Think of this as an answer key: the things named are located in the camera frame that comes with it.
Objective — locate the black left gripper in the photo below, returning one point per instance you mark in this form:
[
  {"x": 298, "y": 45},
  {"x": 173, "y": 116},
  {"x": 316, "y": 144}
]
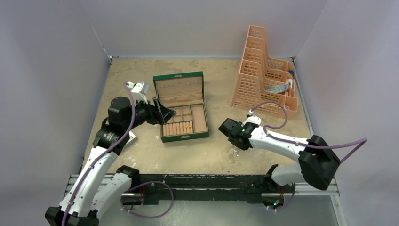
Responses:
[{"x": 153, "y": 113}]

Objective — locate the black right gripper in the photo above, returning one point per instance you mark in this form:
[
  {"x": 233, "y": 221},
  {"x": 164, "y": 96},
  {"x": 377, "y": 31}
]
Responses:
[{"x": 244, "y": 148}]

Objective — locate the green jewelry box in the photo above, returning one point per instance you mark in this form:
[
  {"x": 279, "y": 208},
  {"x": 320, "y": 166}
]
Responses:
[{"x": 183, "y": 92}]

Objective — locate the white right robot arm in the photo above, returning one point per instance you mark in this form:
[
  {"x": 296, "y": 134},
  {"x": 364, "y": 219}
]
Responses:
[{"x": 314, "y": 162}]

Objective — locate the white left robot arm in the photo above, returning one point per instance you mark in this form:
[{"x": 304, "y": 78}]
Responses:
[{"x": 85, "y": 204}]

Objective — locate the blue item in organizer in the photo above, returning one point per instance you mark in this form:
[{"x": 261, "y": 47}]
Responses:
[{"x": 277, "y": 88}]

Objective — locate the peach plastic file organizer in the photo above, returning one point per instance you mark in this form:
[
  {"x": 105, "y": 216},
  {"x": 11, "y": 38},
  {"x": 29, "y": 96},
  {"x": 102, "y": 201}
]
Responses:
[{"x": 258, "y": 70}]

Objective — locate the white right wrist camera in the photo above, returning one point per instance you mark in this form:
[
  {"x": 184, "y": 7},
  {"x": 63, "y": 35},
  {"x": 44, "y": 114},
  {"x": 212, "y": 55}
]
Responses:
[{"x": 252, "y": 118}]

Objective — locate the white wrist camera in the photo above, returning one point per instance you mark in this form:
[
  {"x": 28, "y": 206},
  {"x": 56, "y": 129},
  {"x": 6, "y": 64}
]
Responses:
[
  {"x": 252, "y": 118},
  {"x": 138, "y": 90}
]

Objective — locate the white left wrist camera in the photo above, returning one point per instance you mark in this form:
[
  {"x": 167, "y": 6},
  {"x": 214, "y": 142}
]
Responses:
[{"x": 138, "y": 90}]

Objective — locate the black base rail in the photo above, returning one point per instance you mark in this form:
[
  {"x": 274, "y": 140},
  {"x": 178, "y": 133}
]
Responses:
[{"x": 253, "y": 189}]

